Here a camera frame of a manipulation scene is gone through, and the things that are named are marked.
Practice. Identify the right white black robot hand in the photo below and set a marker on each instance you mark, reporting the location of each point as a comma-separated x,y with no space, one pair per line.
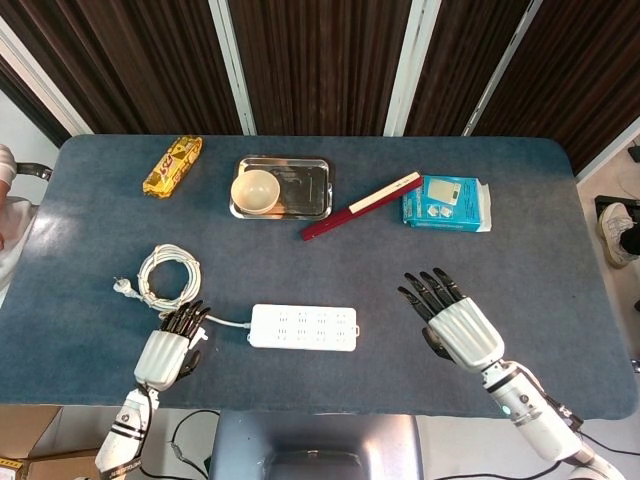
465,330

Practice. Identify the beige bowl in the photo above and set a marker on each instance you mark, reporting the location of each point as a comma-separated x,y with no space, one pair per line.
254,192

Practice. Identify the blue cardboard box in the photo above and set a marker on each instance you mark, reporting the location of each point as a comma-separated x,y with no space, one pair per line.
445,205

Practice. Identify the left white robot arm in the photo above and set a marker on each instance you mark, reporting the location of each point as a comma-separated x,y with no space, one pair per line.
127,430

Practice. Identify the black chair armrest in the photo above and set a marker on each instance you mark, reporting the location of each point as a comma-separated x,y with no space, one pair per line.
36,171

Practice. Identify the yellow biscuit packet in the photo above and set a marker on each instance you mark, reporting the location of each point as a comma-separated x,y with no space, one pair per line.
172,167

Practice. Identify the white plug adapter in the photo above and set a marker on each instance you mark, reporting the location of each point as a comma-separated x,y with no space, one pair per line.
202,335

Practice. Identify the blue table cloth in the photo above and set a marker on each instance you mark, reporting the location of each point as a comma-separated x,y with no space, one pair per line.
320,270

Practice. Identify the white power strip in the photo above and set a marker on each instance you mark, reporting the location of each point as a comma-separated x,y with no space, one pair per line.
305,327

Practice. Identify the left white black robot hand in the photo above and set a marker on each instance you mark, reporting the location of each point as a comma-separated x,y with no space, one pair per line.
159,357

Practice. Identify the dark brown screen panel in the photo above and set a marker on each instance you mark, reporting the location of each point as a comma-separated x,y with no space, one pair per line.
320,60
150,60
575,75
450,60

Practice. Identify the person in white clothes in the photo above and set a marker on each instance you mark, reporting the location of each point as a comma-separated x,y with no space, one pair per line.
12,235

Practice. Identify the white sneaker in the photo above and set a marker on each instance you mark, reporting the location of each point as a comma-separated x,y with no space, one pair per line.
614,232

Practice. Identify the brown cardboard box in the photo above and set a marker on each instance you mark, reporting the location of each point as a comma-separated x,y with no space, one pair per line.
45,450

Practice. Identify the stainless steel tray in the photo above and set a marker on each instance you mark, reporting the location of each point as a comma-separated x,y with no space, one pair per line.
305,190

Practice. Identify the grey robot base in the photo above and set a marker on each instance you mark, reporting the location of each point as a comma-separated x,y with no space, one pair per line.
315,445

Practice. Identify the red and cream stick box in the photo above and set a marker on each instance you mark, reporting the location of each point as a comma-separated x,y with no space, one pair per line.
350,215

